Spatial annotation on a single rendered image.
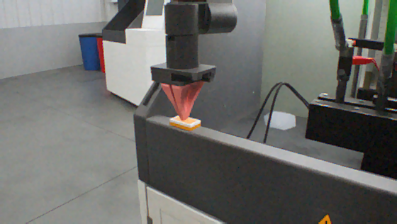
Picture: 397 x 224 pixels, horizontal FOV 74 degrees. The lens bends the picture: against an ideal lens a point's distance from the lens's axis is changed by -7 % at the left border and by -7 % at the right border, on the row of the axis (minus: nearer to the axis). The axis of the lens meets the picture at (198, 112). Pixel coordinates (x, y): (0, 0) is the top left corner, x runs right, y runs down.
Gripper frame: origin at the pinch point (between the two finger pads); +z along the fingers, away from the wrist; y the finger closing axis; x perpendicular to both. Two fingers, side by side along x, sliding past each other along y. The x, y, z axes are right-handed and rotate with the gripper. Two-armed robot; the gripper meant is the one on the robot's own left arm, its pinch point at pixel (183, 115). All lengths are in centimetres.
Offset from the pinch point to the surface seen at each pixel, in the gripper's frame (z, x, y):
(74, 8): -29, -335, 616
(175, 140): 4.4, 1.9, 0.7
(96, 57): 74, -311, 507
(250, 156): 2.9, 2.0, -14.8
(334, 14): -18.2, -10.2, -22.0
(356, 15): -18, -52, -19
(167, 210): 21.9, 2.3, 3.6
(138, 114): 1.8, 1.4, 11.0
